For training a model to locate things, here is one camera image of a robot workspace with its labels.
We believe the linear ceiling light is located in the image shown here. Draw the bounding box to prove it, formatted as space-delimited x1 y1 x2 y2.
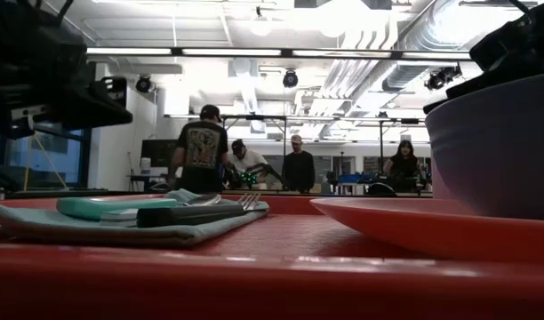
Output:
85 46 473 61

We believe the pink plastic plate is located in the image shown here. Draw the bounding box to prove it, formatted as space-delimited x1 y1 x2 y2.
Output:
309 196 544 264

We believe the red plastic tray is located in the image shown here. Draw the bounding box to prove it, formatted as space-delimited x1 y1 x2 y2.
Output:
0 193 544 320

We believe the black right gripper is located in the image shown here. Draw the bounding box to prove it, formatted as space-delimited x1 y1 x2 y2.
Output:
422 0 544 116

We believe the blue plastic bowl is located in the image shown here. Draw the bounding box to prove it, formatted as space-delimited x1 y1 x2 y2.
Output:
425 72 544 222

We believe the teal cloth napkin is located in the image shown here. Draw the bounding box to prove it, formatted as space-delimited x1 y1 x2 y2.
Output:
0 188 271 249

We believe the person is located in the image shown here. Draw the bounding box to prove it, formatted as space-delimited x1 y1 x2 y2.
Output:
281 134 316 193
382 140 427 188
229 139 269 188
167 104 231 195

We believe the black ceiling spotlight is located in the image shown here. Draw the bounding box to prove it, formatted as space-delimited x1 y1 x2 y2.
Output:
135 74 153 94
282 69 300 89
425 64 463 92

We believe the blue storage bin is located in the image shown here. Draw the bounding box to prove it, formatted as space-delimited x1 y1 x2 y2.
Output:
338 172 375 184

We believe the spoon with teal handle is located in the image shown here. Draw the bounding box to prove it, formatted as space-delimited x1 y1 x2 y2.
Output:
56 192 223 222

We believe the black background frame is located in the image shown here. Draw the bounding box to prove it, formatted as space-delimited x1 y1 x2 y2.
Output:
220 114 289 166

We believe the dark framed window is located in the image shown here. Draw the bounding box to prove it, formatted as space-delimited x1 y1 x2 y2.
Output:
0 124 93 190

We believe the black wall screen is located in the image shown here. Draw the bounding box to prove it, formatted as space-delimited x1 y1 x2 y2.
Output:
140 139 180 169

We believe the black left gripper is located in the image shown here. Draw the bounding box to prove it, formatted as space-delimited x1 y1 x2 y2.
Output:
0 0 134 140

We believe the knife with black handle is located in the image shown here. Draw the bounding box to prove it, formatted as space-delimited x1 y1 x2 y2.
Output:
136 202 255 228

